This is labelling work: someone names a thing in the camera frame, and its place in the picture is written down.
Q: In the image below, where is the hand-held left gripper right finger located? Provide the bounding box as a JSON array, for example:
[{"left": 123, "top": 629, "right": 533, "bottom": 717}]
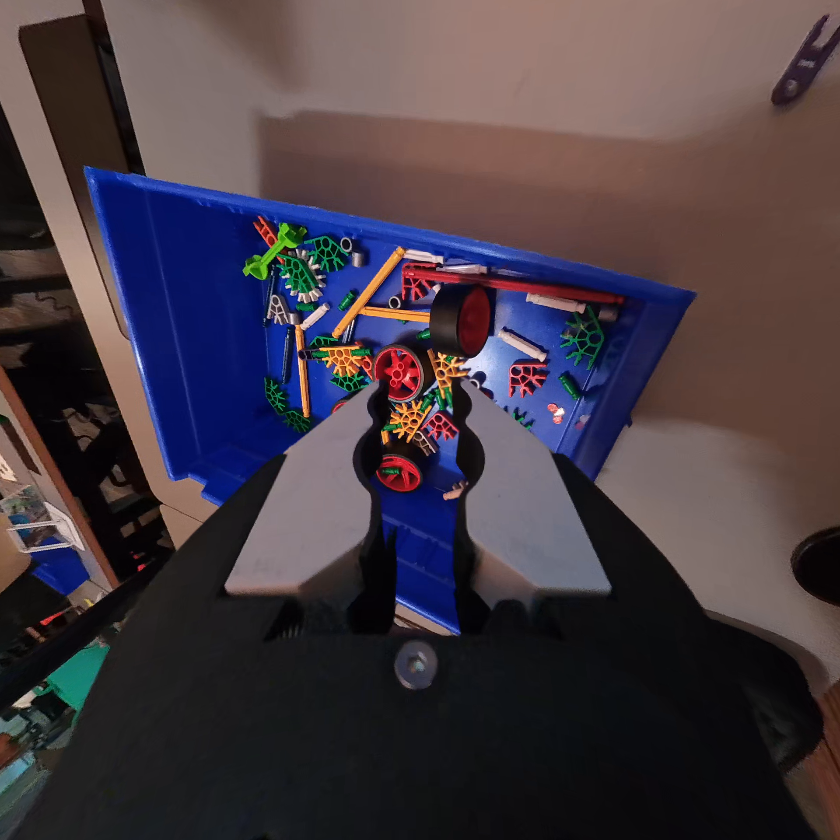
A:
[{"left": 453, "top": 379, "right": 613, "bottom": 621}]

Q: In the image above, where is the wide black toy tyre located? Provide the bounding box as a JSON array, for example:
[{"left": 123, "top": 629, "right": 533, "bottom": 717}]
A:
[{"left": 430, "top": 283, "right": 493, "bottom": 358}]

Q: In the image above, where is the long red toy rod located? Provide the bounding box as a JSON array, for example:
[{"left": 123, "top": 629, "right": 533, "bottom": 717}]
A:
[{"left": 402, "top": 262, "right": 626, "bottom": 307}]

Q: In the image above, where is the small red toy wheel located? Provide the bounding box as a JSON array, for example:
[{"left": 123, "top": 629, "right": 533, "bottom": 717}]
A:
[{"left": 375, "top": 453, "right": 424, "bottom": 493}]

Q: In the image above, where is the black cable grommet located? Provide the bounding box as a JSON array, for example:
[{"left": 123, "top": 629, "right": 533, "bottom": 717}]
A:
[{"left": 791, "top": 525, "right": 840, "bottom": 606}]

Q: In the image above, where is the purple clip connector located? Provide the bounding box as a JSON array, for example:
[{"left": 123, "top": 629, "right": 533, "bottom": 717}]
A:
[{"left": 771, "top": 14, "right": 840, "bottom": 106}]

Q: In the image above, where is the blue storage bin with tag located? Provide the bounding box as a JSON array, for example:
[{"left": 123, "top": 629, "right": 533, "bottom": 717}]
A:
[{"left": 84, "top": 165, "right": 697, "bottom": 636}]

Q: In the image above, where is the red spoked toy wheel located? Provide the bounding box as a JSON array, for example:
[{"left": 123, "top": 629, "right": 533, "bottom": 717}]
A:
[{"left": 373, "top": 344, "right": 435, "bottom": 403}]

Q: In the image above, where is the long yellow toy rod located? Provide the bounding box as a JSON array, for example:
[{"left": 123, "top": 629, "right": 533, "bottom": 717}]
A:
[
  {"left": 332, "top": 247, "right": 406, "bottom": 339},
  {"left": 357, "top": 305, "right": 432, "bottom": 324}
]

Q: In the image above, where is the lime green toy spool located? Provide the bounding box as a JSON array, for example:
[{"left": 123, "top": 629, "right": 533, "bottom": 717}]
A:
[{"left": 243, "top": 223, "right": 308, "bottom": 278}]

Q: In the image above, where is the pile of toy construction pieces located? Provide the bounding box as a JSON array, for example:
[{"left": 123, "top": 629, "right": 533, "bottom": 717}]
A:
[{"left": 243, "top": 215, "right": 624, "bottom": 503}]

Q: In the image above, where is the small blue crate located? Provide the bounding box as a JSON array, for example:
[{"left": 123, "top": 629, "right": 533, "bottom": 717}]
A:
[{"left": 29, "top": 546, "right": 91, "bottom": 596}]

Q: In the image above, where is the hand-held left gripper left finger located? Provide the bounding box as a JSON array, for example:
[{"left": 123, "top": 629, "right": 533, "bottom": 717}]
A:
[{"left": 225, "top": 379, "right": 389, "bottom": 621}]

